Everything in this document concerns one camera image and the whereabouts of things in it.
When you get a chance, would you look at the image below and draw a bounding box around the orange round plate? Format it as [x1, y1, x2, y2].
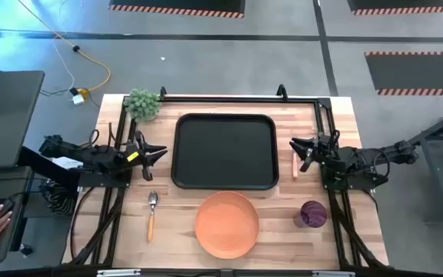
[194, 191, 260, 260]

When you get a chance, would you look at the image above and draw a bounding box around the purple faceted cup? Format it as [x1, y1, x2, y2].
[293, 199, 328, 229]

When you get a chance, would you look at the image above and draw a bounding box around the black desk with mouse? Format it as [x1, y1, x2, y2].
[0, 165, 34, 265]

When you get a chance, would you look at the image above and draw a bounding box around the black corrugated cable bundle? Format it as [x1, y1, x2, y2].
[39, 179, 79, 216]

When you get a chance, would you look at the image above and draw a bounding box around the green potted plant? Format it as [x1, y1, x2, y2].
[123, 88, 162, 123]

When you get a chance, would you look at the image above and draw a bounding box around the white cable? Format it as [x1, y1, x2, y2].
[51, 0, 85, 93]

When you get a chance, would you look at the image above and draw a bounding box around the dark grey desk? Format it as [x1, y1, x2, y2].
[0, 70, 46, 170]

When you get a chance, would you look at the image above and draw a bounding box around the spoon with orange handle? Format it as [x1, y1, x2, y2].
[146, 190, 159, 242]

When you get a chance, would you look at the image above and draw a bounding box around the black diagonal bar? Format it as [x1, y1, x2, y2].
[16, 145, 82, 190]

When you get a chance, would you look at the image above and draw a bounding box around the black hazard-striped floor mat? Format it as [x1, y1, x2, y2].
[108, 0, 246, 19]
[364, 51, 443, 97]
[346, 0, 443, 16]

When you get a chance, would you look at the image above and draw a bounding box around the yellow cable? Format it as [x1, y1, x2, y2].
[16, 0, 112, 95]

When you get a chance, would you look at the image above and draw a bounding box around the silver metal bracket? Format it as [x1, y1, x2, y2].
[96, 269, 142, 277]
[311, 270, 356, 277]

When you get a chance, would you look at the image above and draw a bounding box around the black computer mouse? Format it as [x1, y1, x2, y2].
[0, 197, 15, 216]

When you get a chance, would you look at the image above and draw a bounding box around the black rectangular serving tray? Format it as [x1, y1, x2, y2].
[170, 112, 280, 191]

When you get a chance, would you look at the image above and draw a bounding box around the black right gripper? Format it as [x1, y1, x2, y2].
[288, 134, 332, 173]

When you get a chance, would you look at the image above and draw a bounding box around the black aluminium table frame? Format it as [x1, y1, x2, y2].
[62, 83, 391, 277]

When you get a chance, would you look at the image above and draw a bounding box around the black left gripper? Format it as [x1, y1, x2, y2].
[124, 130, 168, 182]

